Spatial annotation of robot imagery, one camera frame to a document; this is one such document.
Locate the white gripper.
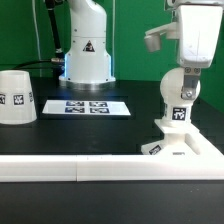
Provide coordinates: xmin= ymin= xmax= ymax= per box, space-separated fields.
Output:
xmin=176 ymin=5 xmax=222 ymax=100

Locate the white light bulb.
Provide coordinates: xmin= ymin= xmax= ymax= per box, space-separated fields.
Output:
xmin=160 ymin=68 xmax=194 ymax=127

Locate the white lamp base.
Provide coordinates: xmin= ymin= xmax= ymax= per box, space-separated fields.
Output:
xmin=140 ymin=119 xmax=202 ymax=156

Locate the white lamp shade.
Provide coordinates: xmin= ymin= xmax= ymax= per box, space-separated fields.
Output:
xmin=0 ymin=70 xmax=37 ymax=125

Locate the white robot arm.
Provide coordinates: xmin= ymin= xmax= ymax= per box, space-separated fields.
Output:
xmin=60 ymin=0 xmax=224 ymax=100

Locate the white marker tag sheet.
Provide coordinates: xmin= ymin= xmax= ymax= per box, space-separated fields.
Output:
xmin=43 ymin=100 xmax=130 ymax=116

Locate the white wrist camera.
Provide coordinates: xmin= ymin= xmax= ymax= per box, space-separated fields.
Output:
xmin=144 ymin=22 xmax=179 ymax=52

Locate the white L-shaped fence wall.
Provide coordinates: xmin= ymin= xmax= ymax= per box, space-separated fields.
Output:
xmin=0 ymin=133 xmax=224 ymax=182

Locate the black cable bundle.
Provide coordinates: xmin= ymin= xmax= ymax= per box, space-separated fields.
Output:
xmin=13 ymin=0 xmax=68 ymax=71

